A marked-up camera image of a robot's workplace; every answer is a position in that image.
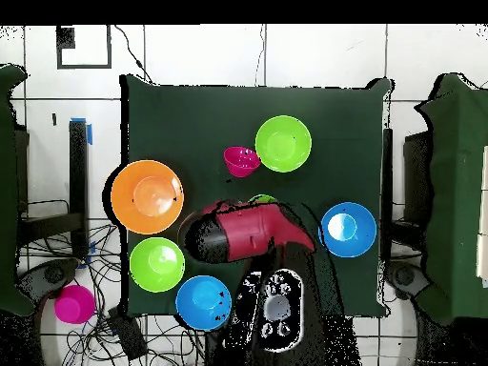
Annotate pink plastic bowl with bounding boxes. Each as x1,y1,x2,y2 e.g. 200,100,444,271
223,146,262,179

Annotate green plastic bowl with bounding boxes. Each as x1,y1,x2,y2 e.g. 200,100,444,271
129,236,186,294
254,114,313,173

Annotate large orange plastic bowl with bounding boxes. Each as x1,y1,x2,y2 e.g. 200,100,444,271
110,159,185,235

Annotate blue plastic bowl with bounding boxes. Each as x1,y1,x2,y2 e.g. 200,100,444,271
318,201,377,258
174,274,233,332

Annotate dark green table cloth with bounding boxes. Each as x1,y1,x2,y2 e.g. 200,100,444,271
120,73,393,320

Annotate blue tape strip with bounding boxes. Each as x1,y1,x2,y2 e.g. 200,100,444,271
70,116,93,146

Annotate black cabinet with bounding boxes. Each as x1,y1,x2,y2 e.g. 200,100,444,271
402,131,434,230

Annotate dark grey chair base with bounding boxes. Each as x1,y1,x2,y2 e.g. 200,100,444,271
383,260,432,302
16,257,82,304

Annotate black power brick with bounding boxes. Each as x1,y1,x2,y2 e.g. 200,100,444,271
107,305,149,361

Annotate pink plastic cup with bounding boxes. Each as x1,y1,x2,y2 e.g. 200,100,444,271
53,284,96,325

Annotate green cloth side table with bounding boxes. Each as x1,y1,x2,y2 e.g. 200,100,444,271
0,63,36,318
414,71,488,325

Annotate white round stool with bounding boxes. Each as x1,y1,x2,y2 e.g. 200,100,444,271
39,296,100,366

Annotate black stand frame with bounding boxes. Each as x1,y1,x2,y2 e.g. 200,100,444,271
14,119,91,260
381,127,395,264

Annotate black floor cable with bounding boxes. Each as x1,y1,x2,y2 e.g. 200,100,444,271
254,24,267,87
113,24,155,85

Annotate tangled floor cables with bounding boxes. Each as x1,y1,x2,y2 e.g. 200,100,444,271
18,222,207,366

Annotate black square floor frame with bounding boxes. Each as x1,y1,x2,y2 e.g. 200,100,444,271
55,24,112,71

